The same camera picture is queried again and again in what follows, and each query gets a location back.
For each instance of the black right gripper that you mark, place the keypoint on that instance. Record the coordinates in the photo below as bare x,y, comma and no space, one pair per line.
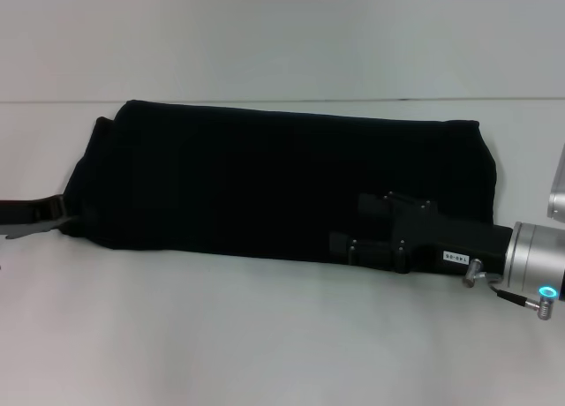
450,242

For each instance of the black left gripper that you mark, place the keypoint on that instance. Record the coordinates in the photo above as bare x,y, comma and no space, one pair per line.
17,220

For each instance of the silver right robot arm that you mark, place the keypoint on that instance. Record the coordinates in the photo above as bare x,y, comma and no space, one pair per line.
538,260

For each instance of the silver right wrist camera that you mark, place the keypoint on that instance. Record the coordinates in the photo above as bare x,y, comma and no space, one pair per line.
557,190

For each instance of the black shirt with FREE print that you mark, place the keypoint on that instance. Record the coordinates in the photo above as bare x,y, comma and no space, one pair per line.
265,181

